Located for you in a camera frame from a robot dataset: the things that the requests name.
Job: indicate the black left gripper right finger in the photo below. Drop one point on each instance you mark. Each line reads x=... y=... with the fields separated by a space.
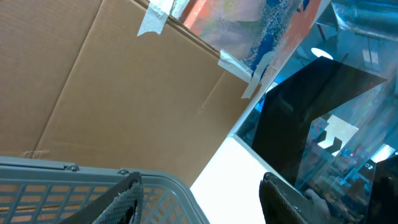
x=282 y=204

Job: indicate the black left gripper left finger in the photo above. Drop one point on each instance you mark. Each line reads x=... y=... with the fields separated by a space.
x=122 y=203

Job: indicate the black angled panel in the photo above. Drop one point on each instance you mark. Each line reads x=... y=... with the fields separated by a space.
x=291 y=106

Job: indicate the grey plastic basket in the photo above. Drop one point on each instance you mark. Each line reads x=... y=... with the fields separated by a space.
x=40 y=191

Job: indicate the brown cardboard sheet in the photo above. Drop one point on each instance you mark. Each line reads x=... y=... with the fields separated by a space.
x=79 y=84

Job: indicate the colourful painted board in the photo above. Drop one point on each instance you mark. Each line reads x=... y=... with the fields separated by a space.
x=253 y=37

